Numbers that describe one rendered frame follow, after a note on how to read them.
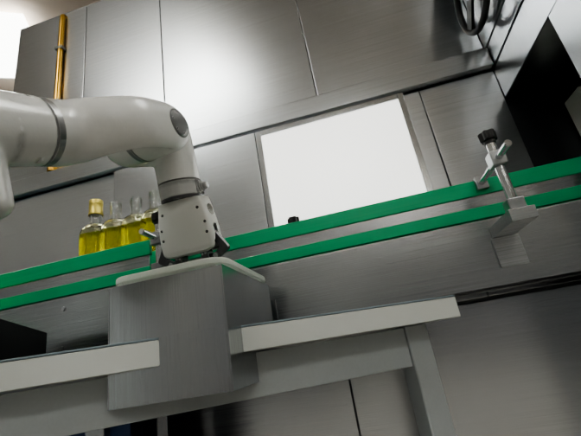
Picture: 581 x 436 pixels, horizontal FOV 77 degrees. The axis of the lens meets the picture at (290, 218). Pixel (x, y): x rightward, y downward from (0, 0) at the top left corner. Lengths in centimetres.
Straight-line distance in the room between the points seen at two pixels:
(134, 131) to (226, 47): 89
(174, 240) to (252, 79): 73
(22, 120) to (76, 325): 46
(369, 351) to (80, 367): 40
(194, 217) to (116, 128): 20
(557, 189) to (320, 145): 55
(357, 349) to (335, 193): 48
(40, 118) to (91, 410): 36
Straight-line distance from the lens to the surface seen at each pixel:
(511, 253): 77
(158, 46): 153
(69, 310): 86
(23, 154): 50
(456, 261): 75
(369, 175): 99
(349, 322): 57
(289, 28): 136
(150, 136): 56
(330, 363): 60
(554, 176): 87
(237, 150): 110
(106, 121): 54
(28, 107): 51
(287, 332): 54
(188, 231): 66
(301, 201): 98
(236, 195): 104
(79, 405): 59
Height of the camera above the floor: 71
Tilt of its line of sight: 20 degrees up
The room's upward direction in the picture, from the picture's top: 10 degrees counter-clockwise
